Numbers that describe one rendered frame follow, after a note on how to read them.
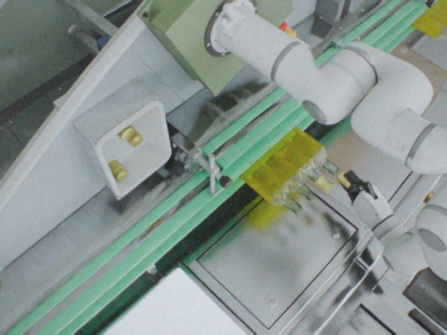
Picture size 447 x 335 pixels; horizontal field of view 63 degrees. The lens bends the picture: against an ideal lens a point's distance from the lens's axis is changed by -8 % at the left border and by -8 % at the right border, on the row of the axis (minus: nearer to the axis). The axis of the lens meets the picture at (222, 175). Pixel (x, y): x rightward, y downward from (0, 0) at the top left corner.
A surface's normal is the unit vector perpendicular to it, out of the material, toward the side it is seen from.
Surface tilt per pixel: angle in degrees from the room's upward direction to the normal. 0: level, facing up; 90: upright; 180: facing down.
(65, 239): 90
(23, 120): 90
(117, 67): 0
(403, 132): 102
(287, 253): 91
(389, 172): 90
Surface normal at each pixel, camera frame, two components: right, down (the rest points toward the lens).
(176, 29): 0.69, 0.63
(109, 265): 0.00, -0.51
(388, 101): -0.29, -0.30
